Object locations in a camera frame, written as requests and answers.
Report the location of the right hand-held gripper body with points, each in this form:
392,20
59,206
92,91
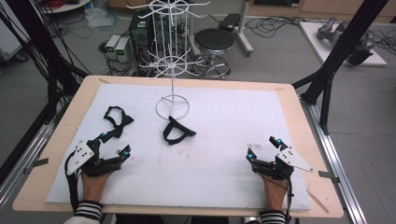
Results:
274,168

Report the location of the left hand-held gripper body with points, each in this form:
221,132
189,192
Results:
93,166

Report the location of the person's left hand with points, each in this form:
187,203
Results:
93,186

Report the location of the person's right hand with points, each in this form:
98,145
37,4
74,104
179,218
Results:
274,193

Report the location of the white foam mat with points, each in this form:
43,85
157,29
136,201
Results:
218,140

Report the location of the wooden stick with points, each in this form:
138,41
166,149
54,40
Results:
317,200

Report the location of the person's dark trousers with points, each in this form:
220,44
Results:
140,220

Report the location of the grey power supply unit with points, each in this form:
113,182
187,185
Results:
123,49
112,45

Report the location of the white platform board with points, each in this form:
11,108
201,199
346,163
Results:
314,40

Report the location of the black computer tower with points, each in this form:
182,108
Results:
140,31

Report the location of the black round stool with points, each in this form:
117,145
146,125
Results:
214,39

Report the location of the clear plastic bag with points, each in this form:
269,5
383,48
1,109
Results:
99,17

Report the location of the grey robot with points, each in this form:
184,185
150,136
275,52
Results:
330,31

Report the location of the black box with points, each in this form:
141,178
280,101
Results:
229,21

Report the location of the grey equipment case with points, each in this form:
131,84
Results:
9,40

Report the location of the round white table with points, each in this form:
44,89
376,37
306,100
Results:
67,6

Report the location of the wooden cabinet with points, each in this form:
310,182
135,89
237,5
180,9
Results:
317,6

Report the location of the metal bracket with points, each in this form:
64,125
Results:
328,176
37,163

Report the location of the aluminium rail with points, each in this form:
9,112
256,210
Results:
333,155
34,146

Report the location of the black metal frame post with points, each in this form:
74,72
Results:
34,37
348,43

